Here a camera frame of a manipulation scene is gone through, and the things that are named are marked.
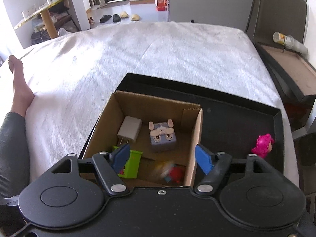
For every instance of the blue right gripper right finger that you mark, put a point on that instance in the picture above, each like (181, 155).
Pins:
(204, 158)

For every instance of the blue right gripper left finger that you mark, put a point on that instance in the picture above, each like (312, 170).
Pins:
(119, 157)

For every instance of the white power adapter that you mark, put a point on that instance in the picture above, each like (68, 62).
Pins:
(129, 130)

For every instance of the red crab figurine yellow block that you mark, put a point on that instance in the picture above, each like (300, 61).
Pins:
(171, 173)

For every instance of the blue cube bunny toy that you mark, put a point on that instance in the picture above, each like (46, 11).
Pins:
(162, 136)

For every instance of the brown cardboard box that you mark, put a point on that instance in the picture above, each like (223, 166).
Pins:
(187, 120)

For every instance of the pink dinosaur costume figurine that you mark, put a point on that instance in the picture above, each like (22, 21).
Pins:
(263, 145)

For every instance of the green monster toy box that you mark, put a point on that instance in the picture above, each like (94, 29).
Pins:
(130, 170)

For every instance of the black shallow tray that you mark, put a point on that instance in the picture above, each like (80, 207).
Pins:
(230, 123)

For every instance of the person leg grey trousers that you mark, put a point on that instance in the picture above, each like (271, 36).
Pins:
(15, 167)

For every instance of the person bare foot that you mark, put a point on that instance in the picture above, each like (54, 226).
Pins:
(22, 94)

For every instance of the dark framed board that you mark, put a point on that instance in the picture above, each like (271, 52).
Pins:
(295, 70)

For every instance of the black slipper right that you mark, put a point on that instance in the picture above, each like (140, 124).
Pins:
(116, 18)

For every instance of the black slipper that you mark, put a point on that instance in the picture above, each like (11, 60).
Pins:
(116, 18)
(105, 18)

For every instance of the black slipper left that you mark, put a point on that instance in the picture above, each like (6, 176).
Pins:
(105, 18)

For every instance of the beige slipper right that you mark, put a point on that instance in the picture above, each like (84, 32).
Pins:
(135, 17)

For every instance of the beige slipper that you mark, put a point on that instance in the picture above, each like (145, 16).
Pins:
(124, 15)
(135, 17)

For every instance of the beige slipper left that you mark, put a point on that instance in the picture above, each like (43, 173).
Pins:
(124, 15)

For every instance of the paper cup stack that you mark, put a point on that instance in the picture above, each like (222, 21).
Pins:
(290, 43)

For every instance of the orange cardboard carton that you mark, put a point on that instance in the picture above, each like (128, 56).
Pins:
(161, 5)

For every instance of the wooden side table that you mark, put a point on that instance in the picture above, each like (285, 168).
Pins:
(43, 11)

